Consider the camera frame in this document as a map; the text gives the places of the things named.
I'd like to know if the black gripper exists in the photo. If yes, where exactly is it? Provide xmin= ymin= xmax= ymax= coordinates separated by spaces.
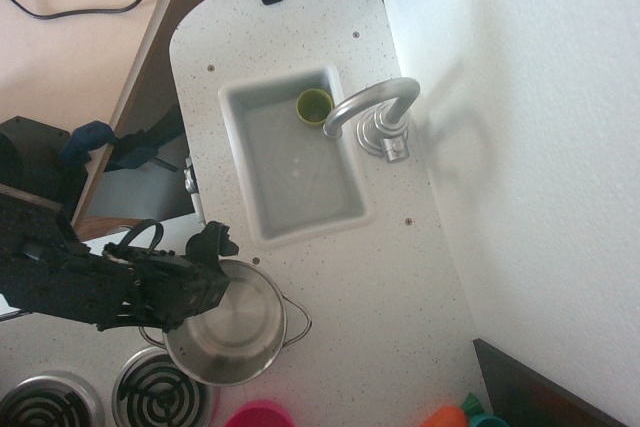
xmin=102 ymin=221 xmax=238 ymax=331

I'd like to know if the stainless steel pot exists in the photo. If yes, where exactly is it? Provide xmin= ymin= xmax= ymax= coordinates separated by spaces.
xmin=139 ymin=260 xmax=312 ymax=387

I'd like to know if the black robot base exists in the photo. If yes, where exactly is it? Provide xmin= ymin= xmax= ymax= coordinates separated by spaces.
xmin=1 ymin=116 xmax=88 ymax=220

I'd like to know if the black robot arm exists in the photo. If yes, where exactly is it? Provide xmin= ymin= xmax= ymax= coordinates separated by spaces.
xmin=1 ymin=186 xmax=239 ymax=332

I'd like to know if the grey toy sink basin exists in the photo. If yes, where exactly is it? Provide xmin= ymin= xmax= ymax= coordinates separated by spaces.
xmin=219 ymin=63 xmax=373 ymax=248

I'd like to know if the right black stove burner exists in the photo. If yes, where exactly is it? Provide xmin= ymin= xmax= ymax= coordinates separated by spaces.
xmin=111 ymin=347 xmax=218 ymax=427

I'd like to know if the black stove burner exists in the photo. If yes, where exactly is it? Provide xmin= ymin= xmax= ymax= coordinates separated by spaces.
xmin=111 ymin=347 xmax=218 ymax=427
xmin=1 ymin=371 xmax=105 ymax=427

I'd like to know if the blue clamp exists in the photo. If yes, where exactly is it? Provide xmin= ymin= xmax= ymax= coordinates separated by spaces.
xmin=59 ymin=120 xmax=116 ymax=166

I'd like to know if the pink plastic cup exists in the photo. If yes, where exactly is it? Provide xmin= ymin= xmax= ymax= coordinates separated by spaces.
xmin=224 ymin=399 xmax=295 ymax=427

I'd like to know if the green plastic cup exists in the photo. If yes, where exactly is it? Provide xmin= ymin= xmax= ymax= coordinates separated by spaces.
xmin=296 ymin=88 xmax=334 ymax=127

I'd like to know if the left black stove burner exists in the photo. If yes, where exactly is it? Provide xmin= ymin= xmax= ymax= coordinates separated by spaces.
xmin=1 ymin=371 xmax=105 ymax=427

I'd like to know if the silver toy faucet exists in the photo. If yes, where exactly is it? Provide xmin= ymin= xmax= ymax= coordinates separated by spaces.
xmin=323 ymin=77 xmax=421 ymax=163

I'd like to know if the orange toy carrot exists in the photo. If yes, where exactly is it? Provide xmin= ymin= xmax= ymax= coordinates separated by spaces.
xmin=420 ymin=406 xmax=470 ymax=427

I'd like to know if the teal plastic cup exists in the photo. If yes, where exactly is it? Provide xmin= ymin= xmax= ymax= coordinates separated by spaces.
xmin=461 ymin=393 xmax=509 ymax=427

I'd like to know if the dark wooden board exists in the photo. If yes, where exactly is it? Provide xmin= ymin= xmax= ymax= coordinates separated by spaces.
xmin=473 ymin=338 xmax=624 ymax=427

